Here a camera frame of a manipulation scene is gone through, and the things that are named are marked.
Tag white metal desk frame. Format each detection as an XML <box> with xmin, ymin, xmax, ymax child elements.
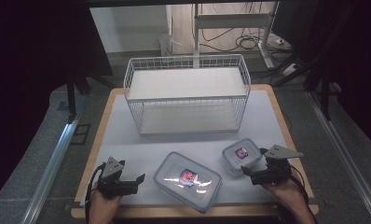
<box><xmin>192</xmin><ymin>2</ymin><xmax>280</xmax><ymax>70</ymax></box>

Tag person's left hand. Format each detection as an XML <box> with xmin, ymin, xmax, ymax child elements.
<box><xmin>88</xmin><ymin>182</ymin><xmax>124</xmax><ymax>224</ymax></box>

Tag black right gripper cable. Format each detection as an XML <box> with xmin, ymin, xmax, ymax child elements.
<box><xmin>276</xmin><ymin>165</ymin><xmax>312</xmax><ymax>224</ymax></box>

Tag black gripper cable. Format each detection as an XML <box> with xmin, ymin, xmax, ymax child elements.
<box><xmin>276</xmin><ymin>165</ymin><xmax>312</xmax><ymax>224</ymax></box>
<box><xmin>84</xmin><ymin>163</ymin><xmax>106</xmax><ymax>224</ymax></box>

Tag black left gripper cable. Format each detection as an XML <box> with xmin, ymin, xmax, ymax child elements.
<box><xmin>84</xmin><ymin>163</ymin><xmax>106</xmax><ymax>224</ymax></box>

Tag black curtain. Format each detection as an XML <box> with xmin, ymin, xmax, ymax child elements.
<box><xmin>0</xmin><ymin>0</ymin><xmax>114</xmax><ymax>206</ymax></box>
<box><xmin>271</xmin><ymin>0</ymin><xmax>371</xmax><ymax>153</ymax></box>

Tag black metal stand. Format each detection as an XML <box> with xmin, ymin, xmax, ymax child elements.
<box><xmin>65</xmin><ymin>73</ymin><xmax>93</xmax><ymax>124</ymax></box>
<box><xmin>304</xmin><ymin>69</ymin><xmax>335</xmax><ymax>121</ymax></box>

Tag aluminium floor rail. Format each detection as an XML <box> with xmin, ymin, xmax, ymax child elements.
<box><xmin>21</xmin><ymin>119</ymin><xmax>79</xmax><ymax>224</ymax></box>
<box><xmin>307</xmin><ymin>91</ymin><xmax>371</xmax><ymax>222</ymax></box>

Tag black floor cables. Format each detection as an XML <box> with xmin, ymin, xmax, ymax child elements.
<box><xmin>199</xmin><ymin>27</ymin><xmax>292</xmax><ymax>54</ymax></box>

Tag small square clear food container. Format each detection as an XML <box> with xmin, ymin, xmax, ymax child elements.
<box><xmin>221</xmin><ymin>137</ymin><xmax>264</xmax><ymax>177</ymax></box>

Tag person's right hand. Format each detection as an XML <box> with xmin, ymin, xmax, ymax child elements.
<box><xmin>262</xmin><ymin>177</ymin><xmax>306</xmax><ymax>213</ymax></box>

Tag large rectangular clear food container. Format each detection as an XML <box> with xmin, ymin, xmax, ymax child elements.
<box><xmin>153</xmin><ymin>151</ymin><xmax>224</xmax><ymax>214</ymax></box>

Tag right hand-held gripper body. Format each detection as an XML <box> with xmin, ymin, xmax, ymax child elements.
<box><xmin>250</xmin><ymin>144</ymin><xmax>305</xmax><ymax>187</ymax></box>

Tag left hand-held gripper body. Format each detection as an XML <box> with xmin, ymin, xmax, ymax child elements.
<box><xmin>96</xmin><ymin>156</ymin><xmax>139</xmax><ymax>201</ymax></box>

